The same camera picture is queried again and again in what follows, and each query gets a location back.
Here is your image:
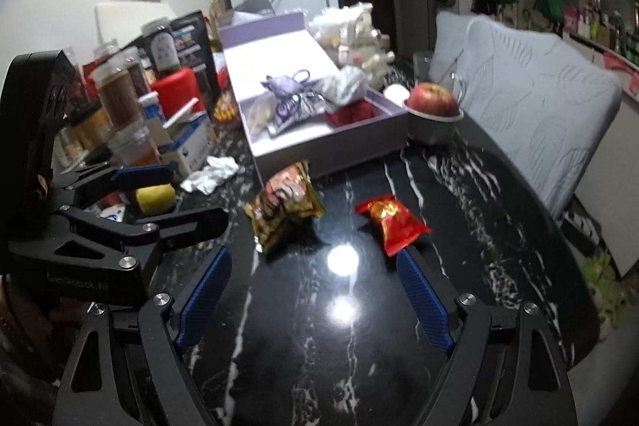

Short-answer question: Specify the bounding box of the grey white bag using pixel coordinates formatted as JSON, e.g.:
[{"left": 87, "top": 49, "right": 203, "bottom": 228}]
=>
[{"left": 319, "top": 67, "right": 370, "bottom": 110}]

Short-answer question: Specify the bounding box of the white teapot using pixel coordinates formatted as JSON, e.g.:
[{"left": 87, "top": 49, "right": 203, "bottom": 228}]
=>
[{"left": 337, "top": 4, "right": 396, "bottom": 78}]

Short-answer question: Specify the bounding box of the purple snack packet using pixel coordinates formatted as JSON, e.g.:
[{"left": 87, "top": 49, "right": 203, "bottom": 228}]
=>
[{"left": 270, "top": 94, "right": 327, "bottom": 135}]

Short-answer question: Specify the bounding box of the grey paper bag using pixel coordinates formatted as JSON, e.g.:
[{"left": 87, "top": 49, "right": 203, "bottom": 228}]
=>
[{"left": 232, "top": 0, "right": 276, "bottom": 15}]

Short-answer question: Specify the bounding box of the yellow sponge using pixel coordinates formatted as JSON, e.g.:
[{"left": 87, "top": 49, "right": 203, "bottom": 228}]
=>
[{"left": 135, "top": 185, "right": 177, "bottom": 214}]

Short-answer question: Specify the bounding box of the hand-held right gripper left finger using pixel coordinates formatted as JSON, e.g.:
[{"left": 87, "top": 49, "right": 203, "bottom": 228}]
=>
[{"left": 55, "top": 246, "right": 233, "bottom": 426}]

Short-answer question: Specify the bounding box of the orange spice jar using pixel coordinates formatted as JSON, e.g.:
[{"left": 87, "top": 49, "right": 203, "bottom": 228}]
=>
[{"left": 107, "top": 127, "right": 161, "bottom": 167}]

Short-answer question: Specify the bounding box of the purple gift box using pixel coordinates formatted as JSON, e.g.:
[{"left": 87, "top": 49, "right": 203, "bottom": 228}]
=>
[{"left": 218, "top": 12, "right": 411, "bottom": 180}]

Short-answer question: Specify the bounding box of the red fluffy scrunchie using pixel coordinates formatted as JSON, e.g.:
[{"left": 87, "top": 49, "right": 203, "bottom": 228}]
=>
[{"left": 327, "top": 101, "right": 377, "bottom": 127}]

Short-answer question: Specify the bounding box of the row of bottles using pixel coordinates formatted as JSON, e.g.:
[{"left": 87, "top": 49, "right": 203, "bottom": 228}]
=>
[{"left": 564, "top": 0, "right": 639, "bottom": 57}]

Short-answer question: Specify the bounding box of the white and blue carton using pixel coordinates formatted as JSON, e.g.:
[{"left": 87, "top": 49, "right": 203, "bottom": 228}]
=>
[{"left": 162, "top": 111, "right": 218, "bottom": 172}]

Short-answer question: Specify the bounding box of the pink cloth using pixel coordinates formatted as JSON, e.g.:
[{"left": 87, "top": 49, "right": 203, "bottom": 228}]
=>
[{"left": 601, "top": 52, "right": 639, "bottom": 93}]

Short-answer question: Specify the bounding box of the clear glass cup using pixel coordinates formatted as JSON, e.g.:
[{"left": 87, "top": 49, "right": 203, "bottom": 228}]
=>
[{"left": 412, "top": 52, "right": 436, "bottom": 81}]

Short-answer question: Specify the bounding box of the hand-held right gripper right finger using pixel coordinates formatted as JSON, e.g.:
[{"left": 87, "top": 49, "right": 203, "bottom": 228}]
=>
[{"left": 397, "top": 249, "right": 572, "bottom": 426}]

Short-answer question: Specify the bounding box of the small white plastic bag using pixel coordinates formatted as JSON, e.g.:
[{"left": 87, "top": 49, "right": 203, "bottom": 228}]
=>
[{"left": 248, "top": 94, "right": 278, "bottom": 137}]

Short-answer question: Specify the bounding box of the red plastic container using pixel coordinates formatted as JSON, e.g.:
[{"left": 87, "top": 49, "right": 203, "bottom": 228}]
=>
[{"left": 150, "top": 67, "right": 206, "bottom": 117}]

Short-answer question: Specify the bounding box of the gold green snack packet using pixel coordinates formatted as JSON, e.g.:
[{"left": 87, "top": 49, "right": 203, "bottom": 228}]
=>
[{"left": 244, "top": 161, "right": 325, "bottom": 254}]

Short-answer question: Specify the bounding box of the red snack packet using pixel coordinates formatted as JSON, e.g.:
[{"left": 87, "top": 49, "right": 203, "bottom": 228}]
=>
[{"left": 354, "top": 196, "right": 433, "bottom": 257}]

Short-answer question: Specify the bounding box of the white paper roll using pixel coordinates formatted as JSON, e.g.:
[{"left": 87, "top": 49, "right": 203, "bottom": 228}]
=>
[{"left": 383, "top": 84, "right": 411, "bottom": 106}]

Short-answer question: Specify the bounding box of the crumpled white tissue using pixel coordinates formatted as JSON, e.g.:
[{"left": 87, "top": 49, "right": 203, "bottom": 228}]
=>
[{"left": 181, "top": 157, "right": 239, "bottom": 194}]

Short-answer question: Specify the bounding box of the purple drawstring pouch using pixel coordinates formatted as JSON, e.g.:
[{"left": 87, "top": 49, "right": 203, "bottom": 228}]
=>
[{"left": 262, "top": 69, "right": 313, "bottom": 98}]

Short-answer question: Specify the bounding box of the red apple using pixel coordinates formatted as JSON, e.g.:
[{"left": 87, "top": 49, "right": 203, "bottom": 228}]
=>
[{"left": 408, "top": 83, "right": 460, "bottom": 117}]

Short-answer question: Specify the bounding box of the grey quilted sofa cushion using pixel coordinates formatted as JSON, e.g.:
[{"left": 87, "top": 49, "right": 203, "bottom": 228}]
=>
[
  {"left": 456, "top": 17, "right": 624, "bottom": 220},
  {"left": 432, "top": 10, "right": 495, "bottom": 87}
]

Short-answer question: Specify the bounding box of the brown spice jar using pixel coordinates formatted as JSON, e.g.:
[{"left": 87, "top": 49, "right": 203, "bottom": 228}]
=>
[{"left": 96, "top": 59, "right": 143, "bottom": 130}]

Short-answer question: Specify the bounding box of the clear plastic food bag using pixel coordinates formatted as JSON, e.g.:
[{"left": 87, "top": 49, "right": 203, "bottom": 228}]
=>
[{"left": 308, "top": 5, "right": 360, "bottom": 48}]

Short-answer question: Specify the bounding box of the jar with white lid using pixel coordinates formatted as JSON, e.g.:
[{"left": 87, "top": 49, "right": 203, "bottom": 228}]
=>
[{"left": 141, "top": 19, "right": 181, "bottom": 73}]

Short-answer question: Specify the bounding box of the yellow snack bag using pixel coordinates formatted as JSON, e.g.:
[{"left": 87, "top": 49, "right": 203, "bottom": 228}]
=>
[{"left": 214, "top": 91, "right": 239, "bottom": 127}]

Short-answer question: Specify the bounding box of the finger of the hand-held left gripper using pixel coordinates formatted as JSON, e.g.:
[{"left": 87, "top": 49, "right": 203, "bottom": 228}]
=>
[
  {"left": 50, "top": 164, "right": 175, "bottom": 210},
  {"left": 47, "top": 205, "right": 230, "bottom": 269}
]

